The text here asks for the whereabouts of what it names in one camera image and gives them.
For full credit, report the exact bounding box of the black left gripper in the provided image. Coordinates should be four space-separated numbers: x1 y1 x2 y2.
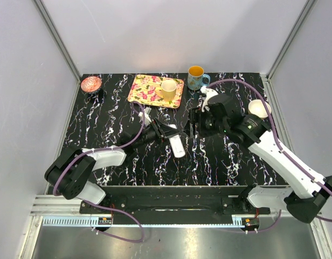
134 118 181 149

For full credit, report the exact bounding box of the white remote control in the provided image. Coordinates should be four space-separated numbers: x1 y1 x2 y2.
167 124 185 158

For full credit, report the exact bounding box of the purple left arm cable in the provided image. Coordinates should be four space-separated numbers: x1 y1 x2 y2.
52 101 146 243

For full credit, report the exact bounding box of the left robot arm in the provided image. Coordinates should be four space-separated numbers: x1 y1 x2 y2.
44 119 180 213

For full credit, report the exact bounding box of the blue patterned mug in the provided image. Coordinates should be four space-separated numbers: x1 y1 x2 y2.
187 65 211 91

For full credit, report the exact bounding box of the pink patterned bowl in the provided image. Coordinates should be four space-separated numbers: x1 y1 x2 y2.
80 76 102 93

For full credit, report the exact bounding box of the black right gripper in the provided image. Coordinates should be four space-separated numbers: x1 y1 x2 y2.
182 107 228 138

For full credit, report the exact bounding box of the yellow mug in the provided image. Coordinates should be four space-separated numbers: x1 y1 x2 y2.
155 79 177 101

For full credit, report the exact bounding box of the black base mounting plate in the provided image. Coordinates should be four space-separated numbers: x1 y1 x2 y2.
79 185 272 224

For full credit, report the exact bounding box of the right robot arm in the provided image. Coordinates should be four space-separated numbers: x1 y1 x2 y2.
184 94 332 223

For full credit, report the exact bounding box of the floral serving tray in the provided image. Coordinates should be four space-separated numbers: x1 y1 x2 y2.
127 74 184 108

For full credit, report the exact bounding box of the cream bowl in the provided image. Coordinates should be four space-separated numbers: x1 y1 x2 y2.
248 99 268 119

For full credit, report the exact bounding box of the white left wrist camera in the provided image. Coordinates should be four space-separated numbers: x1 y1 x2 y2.
139 107 152 126

